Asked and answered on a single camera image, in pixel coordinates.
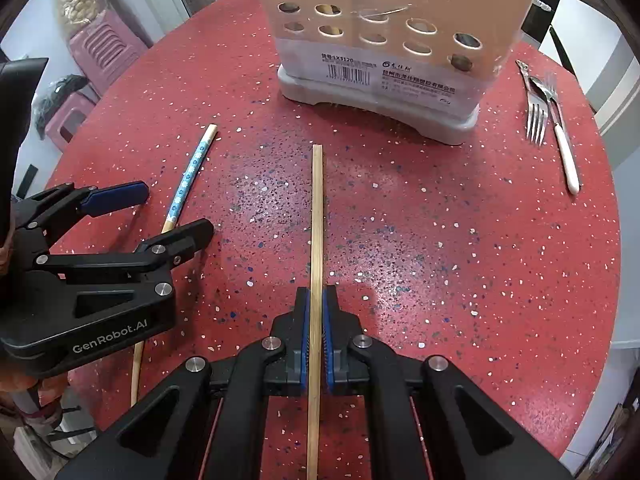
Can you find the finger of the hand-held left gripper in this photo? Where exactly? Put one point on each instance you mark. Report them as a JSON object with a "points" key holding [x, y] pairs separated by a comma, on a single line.
{"points": [[117, 196], [175, 242]]}

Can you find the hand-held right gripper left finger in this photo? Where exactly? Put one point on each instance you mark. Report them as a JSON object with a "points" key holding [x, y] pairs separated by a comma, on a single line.
{"points": [[303, 342]]}

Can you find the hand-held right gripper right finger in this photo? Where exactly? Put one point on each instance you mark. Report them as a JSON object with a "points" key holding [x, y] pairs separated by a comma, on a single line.
{"points": [[330, 342]]}

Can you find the blue patterned wooden chopstick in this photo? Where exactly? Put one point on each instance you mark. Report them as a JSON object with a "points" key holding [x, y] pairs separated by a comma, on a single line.
{"points": [[192, 165]]}

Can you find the plain wooden chopstick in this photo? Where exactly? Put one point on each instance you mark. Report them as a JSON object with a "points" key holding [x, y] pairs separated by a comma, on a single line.
{"points": [[317, 210]]}

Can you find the person's left forearm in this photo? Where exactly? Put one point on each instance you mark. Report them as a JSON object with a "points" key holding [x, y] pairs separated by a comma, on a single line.
{"points": [[45, 390]]}

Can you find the pink stool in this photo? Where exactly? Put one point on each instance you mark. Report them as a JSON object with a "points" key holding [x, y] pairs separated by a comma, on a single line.
{"points": [[70, 120]]}

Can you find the black cloth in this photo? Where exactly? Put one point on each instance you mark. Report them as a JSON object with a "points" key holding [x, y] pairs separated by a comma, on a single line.
{"points": [[55, 95]]}

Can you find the stack of pink stools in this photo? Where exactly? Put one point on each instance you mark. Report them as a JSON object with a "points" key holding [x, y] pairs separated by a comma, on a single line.
{"points": [[105, 50]]}

